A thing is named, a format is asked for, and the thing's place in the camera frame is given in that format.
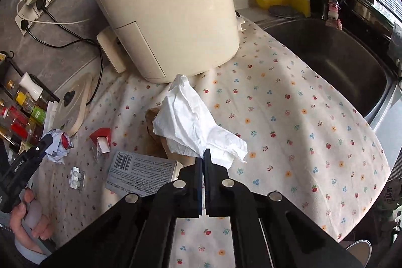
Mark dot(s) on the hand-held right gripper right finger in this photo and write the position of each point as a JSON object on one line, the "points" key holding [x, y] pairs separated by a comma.
{"points": [[216, 186]]}

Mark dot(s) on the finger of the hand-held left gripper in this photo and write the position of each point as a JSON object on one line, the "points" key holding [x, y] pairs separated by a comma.
{"points": [[45, 145]]}

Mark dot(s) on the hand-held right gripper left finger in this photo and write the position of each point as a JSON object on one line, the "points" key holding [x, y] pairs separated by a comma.
{"points": [[196, 186]]}

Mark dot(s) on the white blue paper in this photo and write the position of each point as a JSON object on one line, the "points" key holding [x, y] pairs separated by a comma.
{"points": [[61, 150]]}

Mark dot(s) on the white tissue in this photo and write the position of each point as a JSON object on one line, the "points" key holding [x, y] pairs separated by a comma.
{"points": [[188, 117]]}

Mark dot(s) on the person's left forearm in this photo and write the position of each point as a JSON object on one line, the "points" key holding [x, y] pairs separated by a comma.
{"points": [[26, 250]]}

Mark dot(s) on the person's left hand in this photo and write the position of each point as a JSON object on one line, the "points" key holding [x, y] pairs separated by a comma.
{"points": [[29, 224]]}

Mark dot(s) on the row of condiment bottles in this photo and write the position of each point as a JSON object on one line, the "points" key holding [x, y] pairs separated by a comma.
{"points": [[22, 120]]}

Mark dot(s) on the clear blister pack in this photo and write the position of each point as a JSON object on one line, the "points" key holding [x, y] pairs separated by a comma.
{"points": [[77, 177]]}

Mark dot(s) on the cream flat appliance black knob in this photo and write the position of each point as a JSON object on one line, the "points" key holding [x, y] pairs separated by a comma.
{"points": [[73, 104]]}

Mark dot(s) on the red white carton piece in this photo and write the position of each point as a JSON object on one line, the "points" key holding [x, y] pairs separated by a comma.
{"points": [[100, 136]]}

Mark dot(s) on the blue grey cardboard box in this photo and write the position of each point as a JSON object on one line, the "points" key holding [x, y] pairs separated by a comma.
{"points": [[141, 170]]}

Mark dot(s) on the white slim bottle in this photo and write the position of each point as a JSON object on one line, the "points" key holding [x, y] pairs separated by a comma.
{"points": [[31, 86]]}

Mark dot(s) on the floral white tablecloth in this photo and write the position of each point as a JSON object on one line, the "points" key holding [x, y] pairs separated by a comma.
{"points": [[282, 130]]}

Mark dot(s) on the steel sink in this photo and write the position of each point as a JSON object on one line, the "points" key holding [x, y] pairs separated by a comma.
{"points": [[329, 67]]}

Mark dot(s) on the printed plastic bag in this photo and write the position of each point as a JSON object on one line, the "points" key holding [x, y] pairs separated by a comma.
{"points": [[392, 194]]}

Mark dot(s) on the cream air fryer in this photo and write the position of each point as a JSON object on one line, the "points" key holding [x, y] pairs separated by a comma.
{"points": [[163, 4]]}

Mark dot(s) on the metal sink strainer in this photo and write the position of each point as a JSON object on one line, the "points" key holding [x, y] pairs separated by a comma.
{"points": [[284, 12]]}

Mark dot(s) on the yellow sponge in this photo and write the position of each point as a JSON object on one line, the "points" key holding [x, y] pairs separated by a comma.
{"points": [[301, 6]]}

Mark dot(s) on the small pink bottle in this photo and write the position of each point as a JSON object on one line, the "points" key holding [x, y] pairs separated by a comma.
{"points": [[332, 12]]}

